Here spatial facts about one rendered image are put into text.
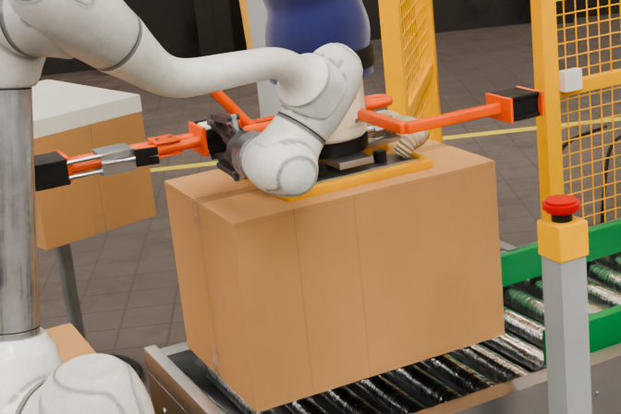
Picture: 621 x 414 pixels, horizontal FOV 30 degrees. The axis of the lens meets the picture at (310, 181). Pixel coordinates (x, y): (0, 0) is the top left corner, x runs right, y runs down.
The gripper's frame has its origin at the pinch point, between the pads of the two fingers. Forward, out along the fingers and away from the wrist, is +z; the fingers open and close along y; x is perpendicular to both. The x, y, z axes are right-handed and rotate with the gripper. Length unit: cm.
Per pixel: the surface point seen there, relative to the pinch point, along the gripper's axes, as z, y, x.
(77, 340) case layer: 67, 62, -20
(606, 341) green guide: -24, 59, 79
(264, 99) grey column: 105, 17, 57
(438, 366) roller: -3, 64, 47
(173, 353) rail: 31, 57, -5
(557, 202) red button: -51, 13, 46
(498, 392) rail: -32, 58, 43
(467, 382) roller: -15, 63, 47
